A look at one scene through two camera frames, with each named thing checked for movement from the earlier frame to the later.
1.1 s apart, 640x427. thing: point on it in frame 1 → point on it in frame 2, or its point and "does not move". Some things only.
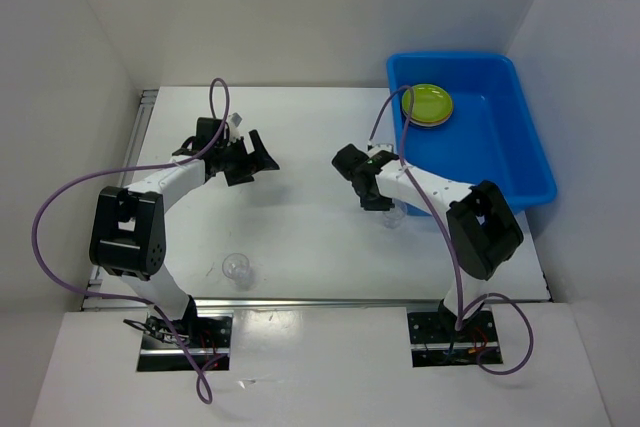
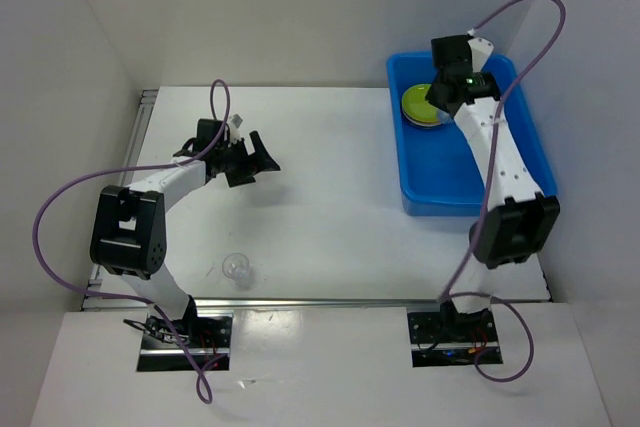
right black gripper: x=382 y=204 → x=430 y=95
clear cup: x=236 y=267 does not move
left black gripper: x=249 y=163 does not move
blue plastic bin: x=492 y=133 does not move
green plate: x=431 y=103 does not move
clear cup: x=394 y=216 → x=443 y=117
